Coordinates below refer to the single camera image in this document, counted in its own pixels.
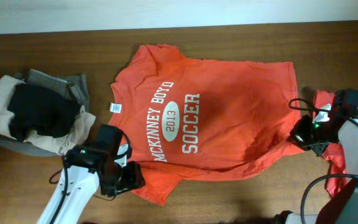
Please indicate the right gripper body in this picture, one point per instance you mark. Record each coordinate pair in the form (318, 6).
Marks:
(305, 140)

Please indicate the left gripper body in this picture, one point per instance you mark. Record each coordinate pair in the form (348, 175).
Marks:
(132, 178)

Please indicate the orange soccer t-shirt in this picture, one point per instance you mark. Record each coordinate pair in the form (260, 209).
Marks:
(204, 120)

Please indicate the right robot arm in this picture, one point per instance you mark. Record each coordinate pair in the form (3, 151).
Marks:
(343, 188)

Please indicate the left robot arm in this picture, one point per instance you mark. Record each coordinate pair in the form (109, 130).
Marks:
(102, 164)

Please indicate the red t-shirt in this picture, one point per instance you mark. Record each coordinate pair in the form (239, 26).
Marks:
(342, 153)

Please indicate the grey folded garment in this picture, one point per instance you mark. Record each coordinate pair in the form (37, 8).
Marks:
(72, 87)

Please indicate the beige folded garment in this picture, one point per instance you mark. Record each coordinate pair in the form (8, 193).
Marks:
(37, 145)

